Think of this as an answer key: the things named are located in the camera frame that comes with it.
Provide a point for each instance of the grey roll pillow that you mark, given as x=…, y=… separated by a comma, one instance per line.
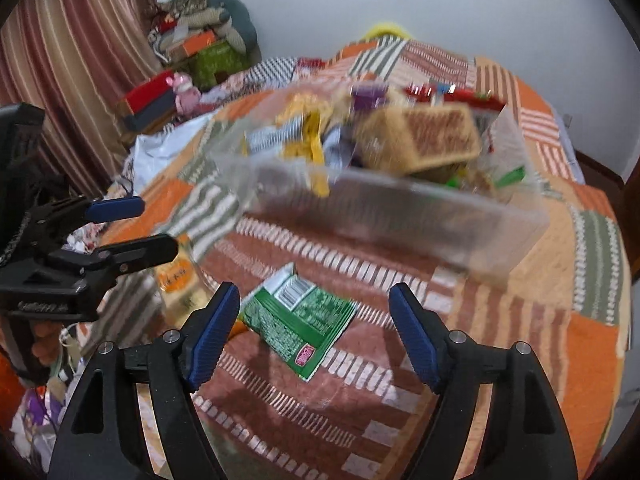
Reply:
x=202, y=19

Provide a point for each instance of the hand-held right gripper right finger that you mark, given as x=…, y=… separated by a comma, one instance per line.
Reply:
x=415, y=340

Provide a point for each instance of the green edged pastry packet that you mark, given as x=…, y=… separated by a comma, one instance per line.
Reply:
x=505, y=179

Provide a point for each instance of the red snack packet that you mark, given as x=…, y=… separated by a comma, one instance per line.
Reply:
x=465, y=99

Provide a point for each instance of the checkered quilt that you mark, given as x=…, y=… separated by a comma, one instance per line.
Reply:
x=260, y=72

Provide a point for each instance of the striped curtain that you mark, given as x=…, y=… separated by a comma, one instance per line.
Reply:
x=65, y=60

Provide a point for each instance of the pink plush toy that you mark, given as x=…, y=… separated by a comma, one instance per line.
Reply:
x=186, y=92

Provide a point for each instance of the purple label wafer packet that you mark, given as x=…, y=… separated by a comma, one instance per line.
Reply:
x=370, y=96

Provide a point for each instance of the person's left hand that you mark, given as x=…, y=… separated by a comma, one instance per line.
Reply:
x=42, y=347

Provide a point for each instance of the floral cushion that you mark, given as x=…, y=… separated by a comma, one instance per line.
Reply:
x=185, y=2

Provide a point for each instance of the clear plastic container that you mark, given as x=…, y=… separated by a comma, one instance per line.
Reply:
x=400, y=220

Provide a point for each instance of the orange box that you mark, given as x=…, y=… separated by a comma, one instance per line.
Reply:
x=192, y=44

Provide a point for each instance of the orange patchwork blanket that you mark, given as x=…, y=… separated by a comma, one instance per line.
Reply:
x=450, y=360

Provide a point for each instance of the toast bread packet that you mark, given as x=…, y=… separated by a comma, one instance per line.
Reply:
x=420, y=135

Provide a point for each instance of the green box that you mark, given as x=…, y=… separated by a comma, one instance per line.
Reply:
x=220, y=65

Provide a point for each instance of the yellow curved cushion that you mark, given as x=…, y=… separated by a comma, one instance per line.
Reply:
x=387, y=29

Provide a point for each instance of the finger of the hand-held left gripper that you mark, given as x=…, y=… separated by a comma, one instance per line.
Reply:
x=115, y=208
x=145, y=250

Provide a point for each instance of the white cloth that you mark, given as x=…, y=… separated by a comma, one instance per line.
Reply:
x=165, y=150

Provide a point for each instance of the green snack packet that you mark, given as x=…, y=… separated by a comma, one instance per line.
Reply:
x=300, y=320

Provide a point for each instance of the orange label snack packet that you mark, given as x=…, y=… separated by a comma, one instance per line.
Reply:
x=180, y=285

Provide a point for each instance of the red box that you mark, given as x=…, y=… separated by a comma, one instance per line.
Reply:
x=147, y=92

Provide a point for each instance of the blue white snack packet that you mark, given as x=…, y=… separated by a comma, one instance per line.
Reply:
x=270, y=137

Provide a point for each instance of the dark grey box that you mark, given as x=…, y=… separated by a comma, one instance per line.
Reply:
x=152, y=115

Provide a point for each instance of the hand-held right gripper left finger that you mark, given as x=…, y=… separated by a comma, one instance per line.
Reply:
x=212, y=340

